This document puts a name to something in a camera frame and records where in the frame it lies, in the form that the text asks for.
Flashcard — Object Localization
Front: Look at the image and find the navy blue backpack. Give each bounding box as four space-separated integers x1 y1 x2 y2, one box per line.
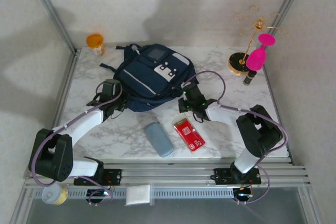
99 43 196 112

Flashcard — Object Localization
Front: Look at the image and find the red packet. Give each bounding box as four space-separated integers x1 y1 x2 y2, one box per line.
173 118 206 153

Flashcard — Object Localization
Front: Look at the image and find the grey-blue pencil case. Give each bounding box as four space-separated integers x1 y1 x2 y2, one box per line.
144 122 175 158

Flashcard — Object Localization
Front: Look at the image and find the orange pill bottle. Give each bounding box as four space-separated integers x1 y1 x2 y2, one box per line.
86 34 106 57

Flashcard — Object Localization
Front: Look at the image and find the spice bottle with dark lid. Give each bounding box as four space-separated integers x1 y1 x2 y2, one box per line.
243 69 258 86

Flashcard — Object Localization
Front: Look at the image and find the pink wine glass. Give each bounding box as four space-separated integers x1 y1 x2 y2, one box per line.
245 33 277 71

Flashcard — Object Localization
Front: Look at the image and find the white packet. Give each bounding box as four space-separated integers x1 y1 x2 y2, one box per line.
125 184 155 206

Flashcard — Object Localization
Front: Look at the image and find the tin can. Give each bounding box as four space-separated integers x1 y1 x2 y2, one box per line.
41 183 69 206

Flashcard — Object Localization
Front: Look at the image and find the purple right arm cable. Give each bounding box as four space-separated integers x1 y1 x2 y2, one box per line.
181 70 290 206

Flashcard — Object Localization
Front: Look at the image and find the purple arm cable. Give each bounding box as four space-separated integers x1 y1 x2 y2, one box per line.
28 81 124 207
181 70 290 206

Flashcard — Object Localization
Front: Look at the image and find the aluminium side rail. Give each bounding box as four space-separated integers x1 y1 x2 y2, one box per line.
262 65 296 166
39 49 81 164

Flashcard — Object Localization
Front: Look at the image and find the gold wire glass rack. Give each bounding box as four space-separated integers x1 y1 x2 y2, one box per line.
227 5 289 76

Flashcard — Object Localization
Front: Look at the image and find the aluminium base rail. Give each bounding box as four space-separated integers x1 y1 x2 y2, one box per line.
23 161 312 190

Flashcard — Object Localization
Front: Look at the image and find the grey slotted cable duct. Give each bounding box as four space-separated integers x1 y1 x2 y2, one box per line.
33 187 237 200

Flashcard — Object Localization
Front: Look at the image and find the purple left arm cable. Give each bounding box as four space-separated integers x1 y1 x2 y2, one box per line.
28 81 124 207

